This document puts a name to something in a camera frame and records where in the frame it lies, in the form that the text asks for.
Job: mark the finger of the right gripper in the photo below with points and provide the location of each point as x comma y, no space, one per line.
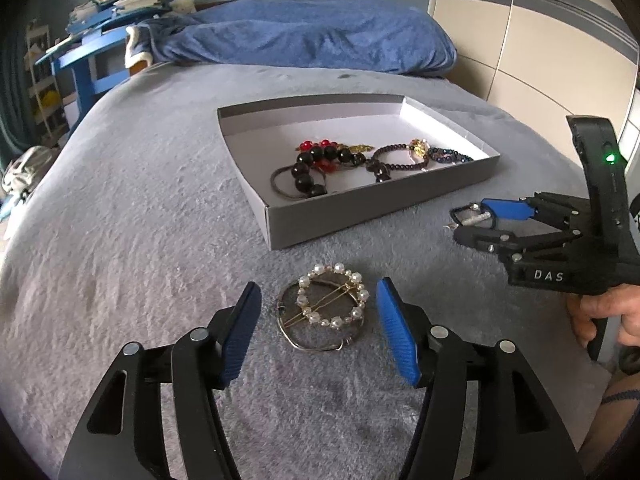
551,209
555,247

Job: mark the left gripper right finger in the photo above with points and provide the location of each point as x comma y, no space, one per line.
519,433

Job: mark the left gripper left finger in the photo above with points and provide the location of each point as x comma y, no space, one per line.
120,433

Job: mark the pearl ring hair clip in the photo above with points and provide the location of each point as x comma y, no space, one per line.
322,287

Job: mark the thin metal bangle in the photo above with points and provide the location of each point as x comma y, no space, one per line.
308,338

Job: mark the person's right hand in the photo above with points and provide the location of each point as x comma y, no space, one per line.
622,301

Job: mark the white wardrobe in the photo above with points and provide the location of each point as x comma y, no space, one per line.
543,60

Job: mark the grey bed cover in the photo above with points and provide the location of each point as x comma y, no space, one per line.
140,231

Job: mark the grey cardboard tray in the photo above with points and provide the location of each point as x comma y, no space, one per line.
314,165

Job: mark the white bag on floor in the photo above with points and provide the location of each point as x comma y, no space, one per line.
24,174

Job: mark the blue blanket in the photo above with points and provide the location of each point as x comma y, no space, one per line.
374,35

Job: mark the teal curtain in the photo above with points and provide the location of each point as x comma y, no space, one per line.
17,125

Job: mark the white shelf rack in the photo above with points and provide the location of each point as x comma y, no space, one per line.
43,92

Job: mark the blue desk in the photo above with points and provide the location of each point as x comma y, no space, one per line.
100,32

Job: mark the white plush toy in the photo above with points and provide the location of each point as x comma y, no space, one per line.
183,6

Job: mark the stack of papers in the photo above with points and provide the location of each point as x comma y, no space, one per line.
135,0

